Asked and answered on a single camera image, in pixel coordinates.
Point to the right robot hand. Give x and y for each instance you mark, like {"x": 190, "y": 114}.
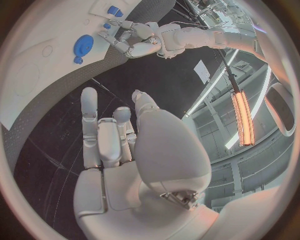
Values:
{"x": 168, "y": 150}

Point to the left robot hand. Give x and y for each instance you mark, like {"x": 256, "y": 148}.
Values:
{"x": 143, "y": 48}

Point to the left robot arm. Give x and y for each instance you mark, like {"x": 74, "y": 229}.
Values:
{"x": 199, "y": 37}

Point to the white task board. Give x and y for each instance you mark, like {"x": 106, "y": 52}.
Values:
{"x": 46, "y": 78}

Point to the blue plug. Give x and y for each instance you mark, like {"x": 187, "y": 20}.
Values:
{"x": 107, "y": 26}

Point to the blue block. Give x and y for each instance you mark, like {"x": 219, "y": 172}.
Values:
{"x": 112, "y": 10}
{"x": 119, "y": 13}

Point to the blue gear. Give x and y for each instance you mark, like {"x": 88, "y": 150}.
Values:
{"x": 82, "y": 46}

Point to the white paper sheet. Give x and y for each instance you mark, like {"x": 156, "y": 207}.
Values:
{"x": 202, "y": 71}

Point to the small blue peg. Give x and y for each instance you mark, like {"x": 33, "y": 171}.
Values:
{"x": 78, "y": 60}

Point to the glowing light bar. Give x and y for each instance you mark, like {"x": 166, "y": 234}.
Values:
{"x": 243, "y": 120}

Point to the workshop desk with equipment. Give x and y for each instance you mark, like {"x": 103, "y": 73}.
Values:
{"x": 218, "y": 13}

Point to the black lamp pole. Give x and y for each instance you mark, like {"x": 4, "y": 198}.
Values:
{"x": 228, "y": 71}

